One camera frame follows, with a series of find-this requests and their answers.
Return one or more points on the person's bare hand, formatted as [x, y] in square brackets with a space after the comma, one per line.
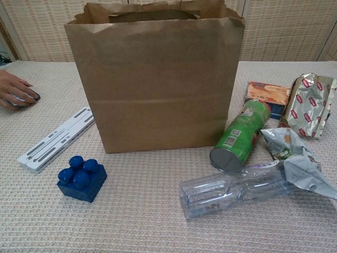
[11, 88]

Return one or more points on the black computer mouse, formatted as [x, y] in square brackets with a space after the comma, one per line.
[35, 95]

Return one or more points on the clear plastic water bottle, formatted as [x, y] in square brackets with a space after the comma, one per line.
[210, 192]

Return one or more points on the green Pringles can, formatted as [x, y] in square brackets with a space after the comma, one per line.
[241, 131]

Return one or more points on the orange and blue cracker box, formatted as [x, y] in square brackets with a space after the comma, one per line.
[266, 92]

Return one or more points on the silver foil pack red logos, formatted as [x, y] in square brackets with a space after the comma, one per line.
[305, 105]

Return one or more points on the silver snack bag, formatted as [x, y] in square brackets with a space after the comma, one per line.
[302, 168]

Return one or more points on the brown paper bag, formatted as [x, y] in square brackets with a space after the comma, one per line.
[158, 87]

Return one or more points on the white folding stand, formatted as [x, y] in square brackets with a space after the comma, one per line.
[52, 139]

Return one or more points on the blue toy building block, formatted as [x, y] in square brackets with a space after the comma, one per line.
[84, 188]

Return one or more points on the beige woven tablecloth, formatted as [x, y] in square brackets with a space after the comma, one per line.
[158, 210]

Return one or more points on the bamboo folding screen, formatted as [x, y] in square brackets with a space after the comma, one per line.
[284, 31]

